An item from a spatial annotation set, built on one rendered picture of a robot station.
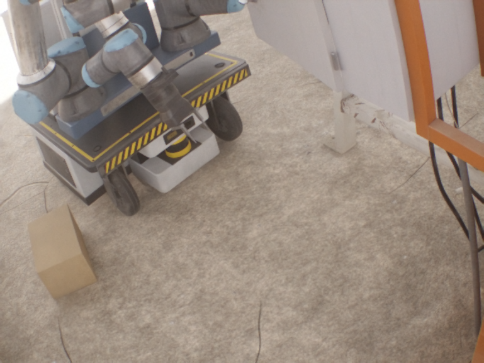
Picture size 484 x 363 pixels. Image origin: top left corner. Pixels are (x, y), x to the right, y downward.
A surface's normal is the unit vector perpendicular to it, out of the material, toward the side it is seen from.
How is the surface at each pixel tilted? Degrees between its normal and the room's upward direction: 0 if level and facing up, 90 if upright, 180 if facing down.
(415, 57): 90
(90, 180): 90
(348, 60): 90
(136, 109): 0
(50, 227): 0
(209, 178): 0
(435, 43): 90
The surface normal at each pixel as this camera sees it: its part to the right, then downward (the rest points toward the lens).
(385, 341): -0.23, -0.76
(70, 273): 0.38, 0.50
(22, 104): -0.38, 0.70
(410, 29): -0.78, 0.52
